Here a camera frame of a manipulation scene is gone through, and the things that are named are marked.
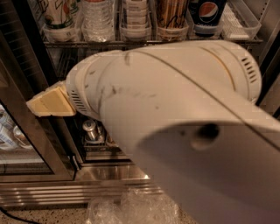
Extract blue Pepsi plastic bottle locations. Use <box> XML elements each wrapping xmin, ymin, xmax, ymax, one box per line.
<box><xmin>188</xmin><ymin>0</ymin><xmax>227</xmax><ymax>37</ymax></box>

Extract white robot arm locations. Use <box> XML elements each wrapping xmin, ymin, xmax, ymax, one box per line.
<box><xmin>27</xmin><ymin>40</ymin><xmax>280</xmax><ymax>224</ymax></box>

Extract silver can bottom shelf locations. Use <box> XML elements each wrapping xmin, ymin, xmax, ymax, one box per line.
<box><xmin>82</xmin><ymin>120</ymin><xmax>99</xmax><ymax>141</ymax></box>

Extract glass fridge door left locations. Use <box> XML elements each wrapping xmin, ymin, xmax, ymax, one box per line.
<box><xmin>0</xmin><ymin>35</ymin><xmax>74</xmax><ymax>185</ymax></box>

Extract stainless steel fridge cabinet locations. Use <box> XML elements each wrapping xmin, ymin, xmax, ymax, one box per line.
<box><xmin>0</xmin><ymin>0</ymin><xmax>280</xmax><ymax>208</ymax></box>

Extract clear water bottle top shelf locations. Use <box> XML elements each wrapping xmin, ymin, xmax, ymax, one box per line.
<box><xmin>81</xmin><ymin>0</ymin><xmax>113</xmax><ymax>42</ymax></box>

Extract white labelled bottle top shelf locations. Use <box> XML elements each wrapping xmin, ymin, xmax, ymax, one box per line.
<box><xmin>122</xmin><ymin>0</ymin><xmax>148</xmax><ymax>29</ymax></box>

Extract orange striped drink bottle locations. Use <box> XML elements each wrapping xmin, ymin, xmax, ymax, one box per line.
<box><xmin>157</xmin><ymin>0</ymin><xmax>188</xmax><ymax>29</ymax></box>

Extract green white patterned can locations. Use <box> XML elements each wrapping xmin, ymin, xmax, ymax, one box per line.
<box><xmin>37</xmin><ymin>0</ymin><xmax>74</xmax><ymax>30</ymax></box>

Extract clear plastic bin on floor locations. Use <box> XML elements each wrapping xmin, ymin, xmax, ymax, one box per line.
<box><xmin>85</xmin><ymin>189</ymin><xmax>180</xmax><ymax>224</ymax></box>

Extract empty clear plastic tray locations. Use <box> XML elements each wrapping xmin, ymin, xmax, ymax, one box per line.
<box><xmin>221</xmin><ymin>0</ymin><xmax>261</xmax><ymax>40</ymax></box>

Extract black cable on floor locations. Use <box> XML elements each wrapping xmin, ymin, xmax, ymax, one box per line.
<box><xmin>0</xmin><ymin>206</ymin><xmax>42</xmax><ymax>224</ymax></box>

